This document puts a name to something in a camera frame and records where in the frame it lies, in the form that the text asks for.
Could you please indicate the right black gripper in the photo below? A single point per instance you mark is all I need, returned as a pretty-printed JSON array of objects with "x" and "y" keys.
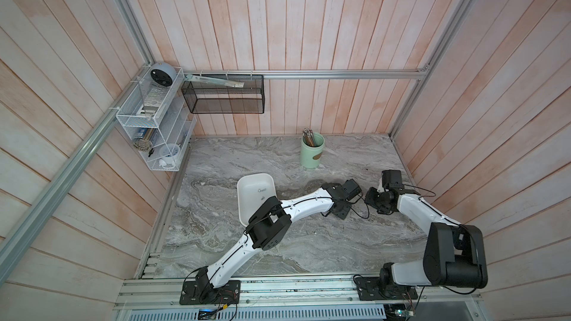
[{"x": 369, "y": 198}]

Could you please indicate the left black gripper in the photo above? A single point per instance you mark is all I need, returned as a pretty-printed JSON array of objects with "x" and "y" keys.
[{"x": 343, "y": 213}]

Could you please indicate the pile of metal screws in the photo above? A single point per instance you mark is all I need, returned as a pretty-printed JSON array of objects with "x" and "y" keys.
[{"x": 262, "y": 195}]

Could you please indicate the white rectangular storage box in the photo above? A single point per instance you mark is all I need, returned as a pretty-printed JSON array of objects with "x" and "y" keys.
[{"x": 247, "y": 189}]

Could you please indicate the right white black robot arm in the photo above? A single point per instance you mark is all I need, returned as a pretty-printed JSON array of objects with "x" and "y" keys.
[{"x": 454, "y": 253}]

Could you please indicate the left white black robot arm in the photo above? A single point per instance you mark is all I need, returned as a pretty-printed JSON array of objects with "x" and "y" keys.
[{"x": 268, "y": 226}]

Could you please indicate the green pen holder cup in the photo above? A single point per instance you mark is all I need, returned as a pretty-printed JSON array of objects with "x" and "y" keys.
[{"x": 310, "y": 157}]

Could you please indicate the pens in green cup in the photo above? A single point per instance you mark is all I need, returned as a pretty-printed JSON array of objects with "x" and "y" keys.
[{"x": 309, "y": 138}]

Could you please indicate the flat packaged item on basket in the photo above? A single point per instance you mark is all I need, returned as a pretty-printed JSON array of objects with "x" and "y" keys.
[{"x": 214, "y": 81}]

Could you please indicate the round grey alarm clock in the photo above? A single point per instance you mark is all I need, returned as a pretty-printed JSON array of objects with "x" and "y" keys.
[{"x": 163, "y": 74}]

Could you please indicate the aluminium front frame rails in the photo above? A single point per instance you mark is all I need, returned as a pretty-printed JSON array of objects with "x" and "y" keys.
[{"x": 294, "y": 297}]

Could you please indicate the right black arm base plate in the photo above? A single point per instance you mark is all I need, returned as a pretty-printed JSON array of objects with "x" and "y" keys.
[{"x": 374, "y": 289}]

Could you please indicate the horizontal aluminium wall rail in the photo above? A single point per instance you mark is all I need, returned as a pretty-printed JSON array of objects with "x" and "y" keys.
[{"x": 338, "y": 74}]

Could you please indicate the black wire mesh basket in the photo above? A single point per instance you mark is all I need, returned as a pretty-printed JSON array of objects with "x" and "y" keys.
[{"x": 204, "y": 98}]

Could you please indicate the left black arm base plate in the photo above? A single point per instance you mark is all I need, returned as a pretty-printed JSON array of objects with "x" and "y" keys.
[{"x": 197, "y": 293}]

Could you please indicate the white wire wall shelf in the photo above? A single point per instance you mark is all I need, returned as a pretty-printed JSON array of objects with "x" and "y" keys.
[{"x": 153, "y": 115}]

